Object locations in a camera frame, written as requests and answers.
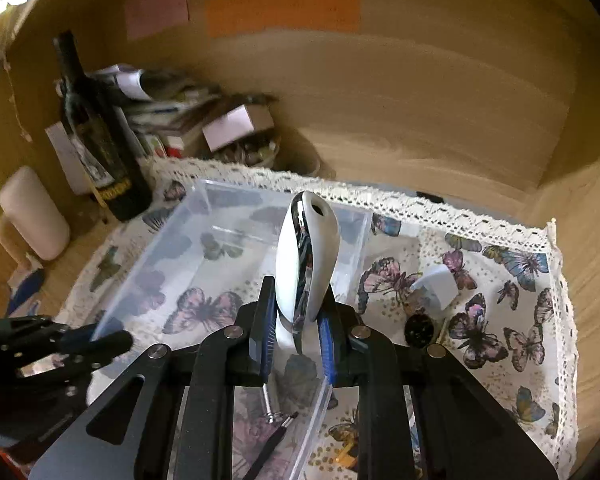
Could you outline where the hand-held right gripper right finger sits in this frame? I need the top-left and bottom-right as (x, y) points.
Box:
(318, 290), (562, 480)

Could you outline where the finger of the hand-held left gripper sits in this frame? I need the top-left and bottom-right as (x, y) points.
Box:
(0, 316), (100, 357)
(15, 330), (134, 380)

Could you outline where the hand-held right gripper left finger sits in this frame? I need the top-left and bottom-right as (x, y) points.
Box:
(27, 275), (278, 480)

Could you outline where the white and chrome curved tool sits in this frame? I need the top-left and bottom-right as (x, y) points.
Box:
(275, 191), (341, 356)

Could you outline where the clear plastic storage box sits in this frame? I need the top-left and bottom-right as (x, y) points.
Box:
(91, 178), (374, 480)

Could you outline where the blue plastic object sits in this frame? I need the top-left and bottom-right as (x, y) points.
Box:
(6, 267), (46, 314)

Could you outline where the round black disc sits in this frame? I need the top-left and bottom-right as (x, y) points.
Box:
(404, 315), (437, 348)

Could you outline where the thin black brush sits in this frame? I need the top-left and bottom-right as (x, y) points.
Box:
(242, 412), (300, 480)

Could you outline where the cream ceramic mug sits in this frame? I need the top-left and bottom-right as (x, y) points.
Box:
(0, 165), (72, 267)

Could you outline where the butterfly print lace tablecloth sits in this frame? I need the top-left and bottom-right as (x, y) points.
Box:
(55, 156), (580, 480)

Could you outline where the glass jar of small things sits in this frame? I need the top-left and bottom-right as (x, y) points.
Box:
(215, 132), (282, 170)

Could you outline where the dark wine bottle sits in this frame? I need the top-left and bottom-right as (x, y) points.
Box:
(53, 31), (154, 223)

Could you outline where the small cardboard box white label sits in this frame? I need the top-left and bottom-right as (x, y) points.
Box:
(201, 104), (276, 153)

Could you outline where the stack of books and papers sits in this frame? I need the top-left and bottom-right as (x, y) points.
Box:
(87, 63), (276, 160)

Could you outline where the orange paper note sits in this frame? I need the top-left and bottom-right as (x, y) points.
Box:
(205, 0), (363, 39)

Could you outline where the pink paper note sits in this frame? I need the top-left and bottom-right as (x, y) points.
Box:
(124, 0), (190, 42)

